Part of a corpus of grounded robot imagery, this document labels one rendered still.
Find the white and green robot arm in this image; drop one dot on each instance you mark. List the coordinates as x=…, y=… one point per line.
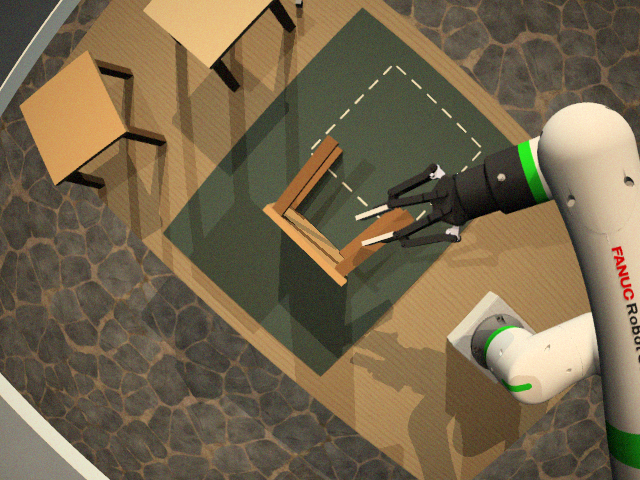
x=590, y=166

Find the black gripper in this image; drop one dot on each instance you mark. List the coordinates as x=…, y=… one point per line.
x=470, y=188

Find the dark green floor mat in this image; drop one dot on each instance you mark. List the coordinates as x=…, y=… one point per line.
x=389, y=136

